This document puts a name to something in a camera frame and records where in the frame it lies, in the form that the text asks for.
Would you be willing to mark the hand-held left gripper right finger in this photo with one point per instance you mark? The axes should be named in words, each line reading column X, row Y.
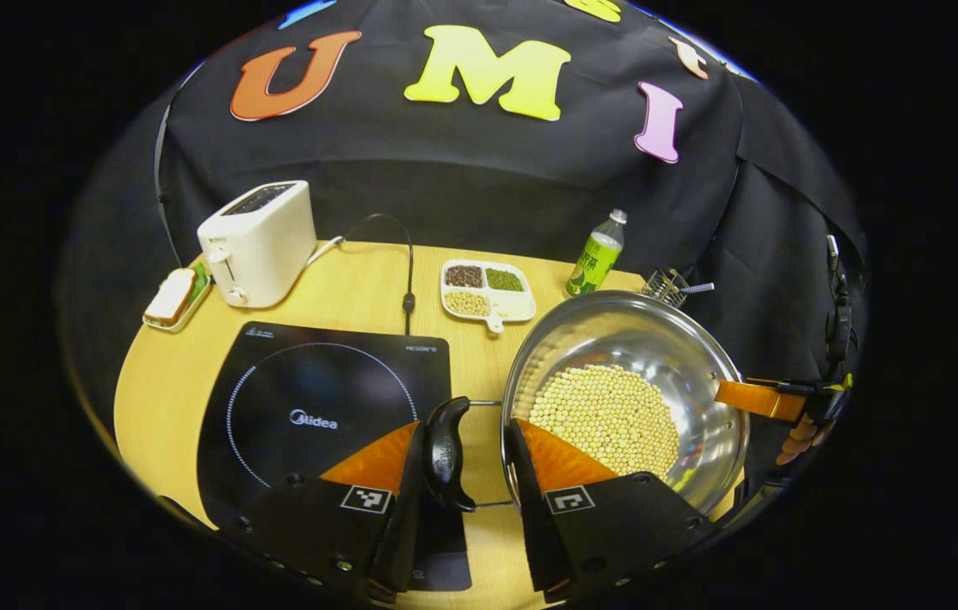
column 529, row 525

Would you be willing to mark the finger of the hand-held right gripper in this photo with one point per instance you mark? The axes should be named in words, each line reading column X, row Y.
column 758, row 400

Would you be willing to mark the portion of dark red beans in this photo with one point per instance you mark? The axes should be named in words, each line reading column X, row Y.
column 463, row 276

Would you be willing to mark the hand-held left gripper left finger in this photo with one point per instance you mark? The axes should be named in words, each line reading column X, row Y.
column 409, row 525

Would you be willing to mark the slice of bread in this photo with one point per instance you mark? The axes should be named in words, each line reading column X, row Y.
column 169, row 296

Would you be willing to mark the white toaster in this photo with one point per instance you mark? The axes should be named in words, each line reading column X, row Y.
column 267, row 246

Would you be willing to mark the green label drink bottle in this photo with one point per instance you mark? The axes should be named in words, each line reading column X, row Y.
column 593, row 263

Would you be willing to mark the black induction cooktop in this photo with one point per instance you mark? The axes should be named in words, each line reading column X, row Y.
column 318, row 373

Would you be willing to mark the white divided plate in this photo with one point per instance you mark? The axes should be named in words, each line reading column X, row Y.
column 512, row 307

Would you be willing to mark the small portion of soybeans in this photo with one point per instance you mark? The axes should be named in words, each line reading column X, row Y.
column 467, row 303

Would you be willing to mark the pile of yellow soybeans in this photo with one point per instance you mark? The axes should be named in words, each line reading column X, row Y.
column 606, row 415

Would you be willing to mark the small green tray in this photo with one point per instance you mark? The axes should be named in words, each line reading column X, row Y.
column 202, row 280

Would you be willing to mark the portion of green mung beans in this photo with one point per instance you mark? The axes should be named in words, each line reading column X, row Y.
column 504, row 280

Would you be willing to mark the black backdrop cloth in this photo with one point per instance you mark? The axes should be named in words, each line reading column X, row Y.
column 445, row 169

